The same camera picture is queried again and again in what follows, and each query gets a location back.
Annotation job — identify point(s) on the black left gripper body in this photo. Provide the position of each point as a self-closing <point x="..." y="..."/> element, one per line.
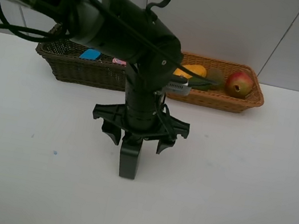
<point x="143" y="113"/>

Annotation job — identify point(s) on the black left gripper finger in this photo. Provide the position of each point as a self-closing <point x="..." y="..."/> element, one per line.
<point x="113" y="131"/>
<point x="164" y="143"/>

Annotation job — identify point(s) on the dark green pump bottle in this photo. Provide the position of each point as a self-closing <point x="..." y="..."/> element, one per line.
<point x="129" y="156"/>

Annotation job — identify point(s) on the pink bottle white cap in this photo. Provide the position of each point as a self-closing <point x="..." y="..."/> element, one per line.
<point x="119" y="62"/>

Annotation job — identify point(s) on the green lime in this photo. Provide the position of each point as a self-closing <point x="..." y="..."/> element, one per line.
<point x="199" y="84"/>

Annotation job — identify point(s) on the yellow mango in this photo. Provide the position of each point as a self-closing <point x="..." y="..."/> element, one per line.
<point x="196" y="69"/>

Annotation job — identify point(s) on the blue whiteboard eraser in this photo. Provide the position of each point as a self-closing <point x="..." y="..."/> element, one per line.
<point x="90" y="54"/>

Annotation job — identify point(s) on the brown kiwi fruit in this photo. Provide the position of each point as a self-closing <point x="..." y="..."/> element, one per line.
<point x="215" y="74"/>

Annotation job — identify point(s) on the red pomegranate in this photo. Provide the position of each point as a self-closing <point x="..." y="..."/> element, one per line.
<point x="238" y="85"/>

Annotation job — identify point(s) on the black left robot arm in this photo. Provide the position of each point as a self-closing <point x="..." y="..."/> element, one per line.
<point x="121" y="29"/>

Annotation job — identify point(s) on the orange wicker basket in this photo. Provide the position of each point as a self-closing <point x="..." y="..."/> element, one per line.
<point x="217" y="98"/>

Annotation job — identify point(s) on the dark brown wicker basket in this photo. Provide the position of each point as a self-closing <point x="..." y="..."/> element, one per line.
<point x="68" y="66"/>

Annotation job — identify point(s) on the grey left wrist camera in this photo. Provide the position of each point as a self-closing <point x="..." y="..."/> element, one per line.
<point x="178" y="85"/>

